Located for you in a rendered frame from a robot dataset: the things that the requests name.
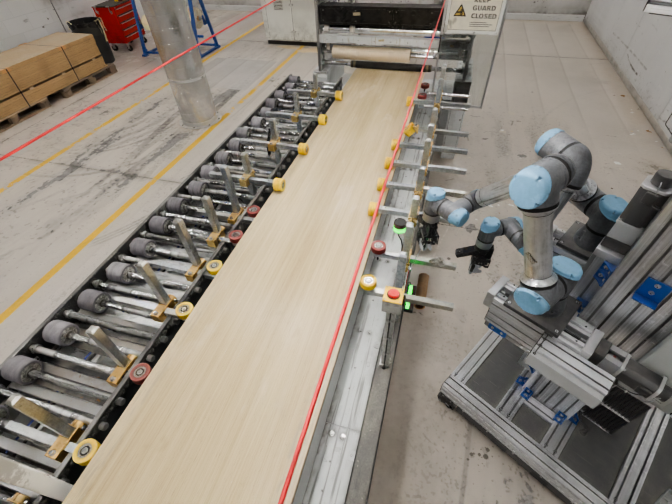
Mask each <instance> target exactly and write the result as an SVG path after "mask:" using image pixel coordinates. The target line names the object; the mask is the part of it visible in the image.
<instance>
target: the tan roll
mask: <svg viewBox="0 0 672 504"><path fill-rule="evenodd" d="M324 53H332V57H333V58H335V59H352V60H369V61H386V62H404V63H410V59H411V58H422V59H425V58H426V55H424V54H411V49H407V48H387V47H367V46H347V45H333V48H332V50H329V49H324Z"/></svg>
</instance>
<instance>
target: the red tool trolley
mask: <svg viewBox="0 0 672 504"><path fill-rule="evenodd" d="M91 8H93V10H94V13H95V15H96V17H100V18H101V19H102V21H103V24H104V26H105V28H106V30H107V31H106V30H104V31H105V34H106V37H107V40H108V42H109V43H111V44H112V49H113V50H114V51H118V49H119V48H118V46H117V45H116V44H115V43H121V44H126V45H127V49H128V50H129V51H133V48H132V46H131V45H130V43H132V42H133V40H135V39H137V38H139V33H138V29H137V25H136V20H135V16H134V12H133V8H132V4H131V0H123V1H121V2H119V1H116V2H115V1H114V0H108V1H105V2H102V3H100V4H97V5H94V6H92V7H91ZM101 19H100V20H101ZM102 21H101V24H102ZM103 24H102V26H103ZM104 26H103V28H104Z"/></svg>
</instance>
